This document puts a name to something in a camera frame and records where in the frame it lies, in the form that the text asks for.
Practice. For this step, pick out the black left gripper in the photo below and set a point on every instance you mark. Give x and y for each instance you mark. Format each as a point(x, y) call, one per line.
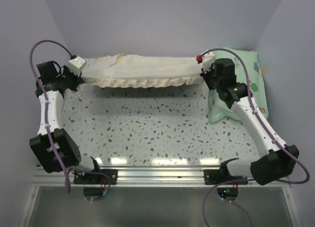
point(77, 79)

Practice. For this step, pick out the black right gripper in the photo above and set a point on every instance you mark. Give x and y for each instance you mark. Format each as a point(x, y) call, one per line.
point(206, 75)

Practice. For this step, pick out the white pillowcase with cream ruffle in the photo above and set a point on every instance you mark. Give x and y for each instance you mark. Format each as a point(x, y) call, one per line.
point(134, 71)

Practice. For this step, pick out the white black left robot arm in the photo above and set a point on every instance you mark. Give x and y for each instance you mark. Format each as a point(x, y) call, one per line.
point(54, 148)

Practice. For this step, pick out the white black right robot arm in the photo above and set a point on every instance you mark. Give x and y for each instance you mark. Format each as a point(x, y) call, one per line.
point(276, 159)

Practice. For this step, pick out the green cartoon print pillow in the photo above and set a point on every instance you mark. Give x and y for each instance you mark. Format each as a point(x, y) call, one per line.
point(218, 108)

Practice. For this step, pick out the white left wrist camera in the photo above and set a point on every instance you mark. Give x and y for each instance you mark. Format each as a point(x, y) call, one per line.
point(76, 65)

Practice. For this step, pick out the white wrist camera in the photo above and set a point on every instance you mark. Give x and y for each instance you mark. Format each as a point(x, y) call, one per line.
point(76, 65)
point(206, 60)

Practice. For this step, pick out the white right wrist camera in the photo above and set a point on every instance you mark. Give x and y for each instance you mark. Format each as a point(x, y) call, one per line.
point(206, 60)

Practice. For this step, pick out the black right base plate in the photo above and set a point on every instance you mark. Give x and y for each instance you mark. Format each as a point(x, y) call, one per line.
point(214, 177)

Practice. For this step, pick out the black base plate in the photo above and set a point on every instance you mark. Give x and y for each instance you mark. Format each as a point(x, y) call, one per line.
point(105, 176)
point(214, 177)

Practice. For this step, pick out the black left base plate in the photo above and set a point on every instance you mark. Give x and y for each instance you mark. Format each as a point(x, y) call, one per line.
point(105, 176)

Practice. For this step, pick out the aluminium front rail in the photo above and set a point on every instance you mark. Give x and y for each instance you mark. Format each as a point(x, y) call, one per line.
point(146, 176)

